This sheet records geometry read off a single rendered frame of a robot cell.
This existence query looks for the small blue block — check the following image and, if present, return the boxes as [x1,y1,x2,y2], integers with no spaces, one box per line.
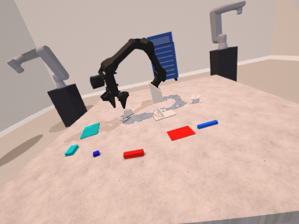
[93,151,100,157]

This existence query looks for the red rectangular block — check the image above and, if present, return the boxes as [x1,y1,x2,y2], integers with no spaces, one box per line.
[123,149,144,159]

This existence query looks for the teal flat block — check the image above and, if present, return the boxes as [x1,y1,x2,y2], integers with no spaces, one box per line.
[65,144,78,157]

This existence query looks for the cyan flat plate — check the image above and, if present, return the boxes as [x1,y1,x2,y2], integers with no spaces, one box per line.
[80,123,100,140]

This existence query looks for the blue rectangular bar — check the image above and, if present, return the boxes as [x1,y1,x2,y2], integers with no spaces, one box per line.
[197,120,218,129]

